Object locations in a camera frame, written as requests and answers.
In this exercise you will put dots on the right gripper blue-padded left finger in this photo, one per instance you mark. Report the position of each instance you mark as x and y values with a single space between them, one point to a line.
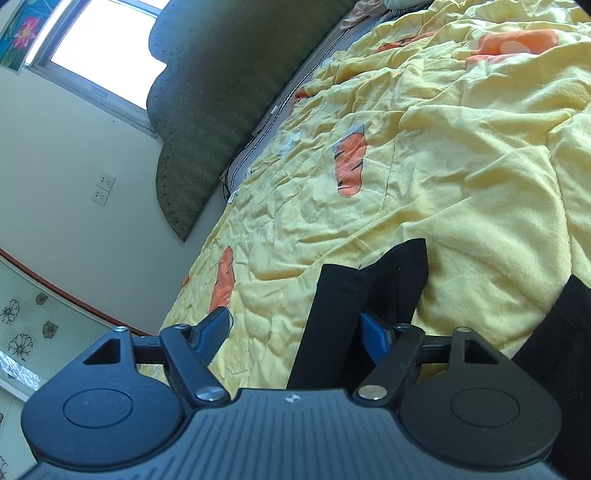
125 398

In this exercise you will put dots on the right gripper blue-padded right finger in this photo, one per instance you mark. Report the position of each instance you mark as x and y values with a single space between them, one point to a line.
458 398

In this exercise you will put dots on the black pants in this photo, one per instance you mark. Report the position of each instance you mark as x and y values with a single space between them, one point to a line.
556 356

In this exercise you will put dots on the floral wardrobe door panel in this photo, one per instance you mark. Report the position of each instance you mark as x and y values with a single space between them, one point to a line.
41 332

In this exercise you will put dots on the striped grey pillow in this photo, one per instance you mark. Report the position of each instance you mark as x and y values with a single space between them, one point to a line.
337 40

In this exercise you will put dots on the yellow carrot-print bed quilt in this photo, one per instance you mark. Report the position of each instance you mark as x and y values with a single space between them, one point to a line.
466 125

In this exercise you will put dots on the bright window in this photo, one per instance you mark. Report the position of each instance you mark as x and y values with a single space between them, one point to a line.
98 51

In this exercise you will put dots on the green padded headboard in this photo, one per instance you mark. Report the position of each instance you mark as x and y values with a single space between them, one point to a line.
225 63

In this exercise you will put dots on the pink crumpled cloth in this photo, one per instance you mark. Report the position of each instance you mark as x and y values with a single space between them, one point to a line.
364 9

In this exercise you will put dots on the white wall socket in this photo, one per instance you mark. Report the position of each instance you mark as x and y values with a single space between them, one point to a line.
100 196
106 181

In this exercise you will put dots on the flower picture on wall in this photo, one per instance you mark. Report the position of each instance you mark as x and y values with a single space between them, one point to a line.
22 29

